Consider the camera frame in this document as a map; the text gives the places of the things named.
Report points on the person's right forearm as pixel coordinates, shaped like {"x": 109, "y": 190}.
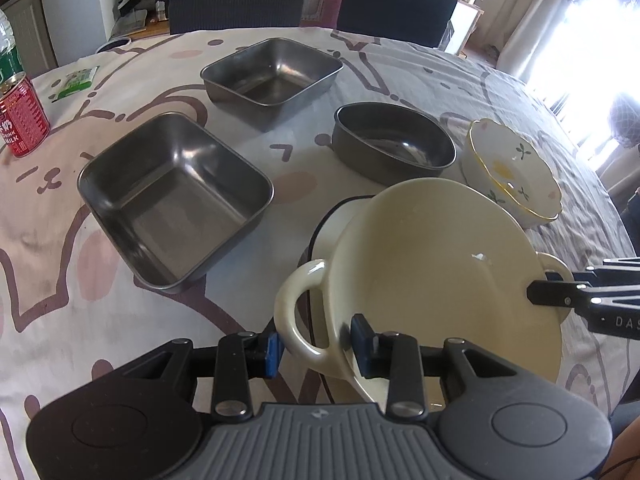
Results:
{"x": 627, "y": 447}

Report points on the clear plastic water bottle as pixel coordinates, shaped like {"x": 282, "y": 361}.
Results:
{"x": 7, "y": 55}

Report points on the white plate with black rim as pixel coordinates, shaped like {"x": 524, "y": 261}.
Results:
{"x": 340, "y": 220}

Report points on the grey kitchen base cabinet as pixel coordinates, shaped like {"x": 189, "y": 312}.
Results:
{"x": 27, "y": 30}

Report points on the printed cartoon tablecloth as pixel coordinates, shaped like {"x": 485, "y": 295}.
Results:
{"x": 300, "y": 165}

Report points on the hanging net bag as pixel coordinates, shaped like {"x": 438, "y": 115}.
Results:
{"x": 625, "y": 122}

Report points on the oval steel bowl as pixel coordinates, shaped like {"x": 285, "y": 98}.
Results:
{"x": 395, "y": 142}

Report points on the green packet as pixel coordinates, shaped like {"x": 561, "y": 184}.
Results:
{"x": 75, "y": 82}

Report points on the red drink can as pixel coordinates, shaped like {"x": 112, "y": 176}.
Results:
{"x": 22, "y": 115}

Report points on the white lemon-print bowl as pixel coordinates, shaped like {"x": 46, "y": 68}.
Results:
{"x": 510, "y": 170}

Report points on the beige curtain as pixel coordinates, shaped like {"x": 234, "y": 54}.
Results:
{"x": 540, "y": 25}

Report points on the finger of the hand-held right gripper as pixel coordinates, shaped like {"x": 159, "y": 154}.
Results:
{"x": 615, "y": 272}
{"x": 555, "y": 294}

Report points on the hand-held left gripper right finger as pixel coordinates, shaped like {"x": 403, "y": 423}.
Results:
{"x": 361, "y": 355}

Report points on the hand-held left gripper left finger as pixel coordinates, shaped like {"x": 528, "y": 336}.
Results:
{"x": 273, "y": 365}

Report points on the small square steel tray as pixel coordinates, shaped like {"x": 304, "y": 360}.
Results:
{"x": 170, "y": 200}

